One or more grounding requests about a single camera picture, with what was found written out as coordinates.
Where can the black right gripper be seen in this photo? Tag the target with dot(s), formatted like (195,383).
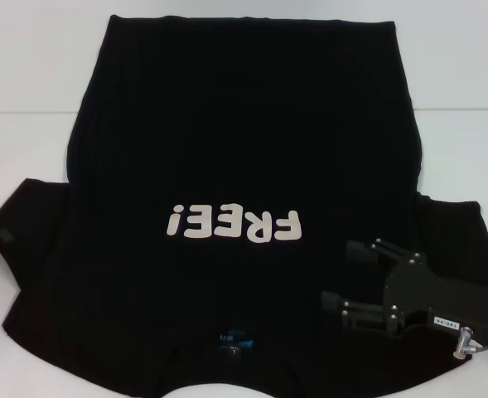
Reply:
(434,298)

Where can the black t-shirt with FREE print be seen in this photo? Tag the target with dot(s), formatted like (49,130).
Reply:
(235,145)

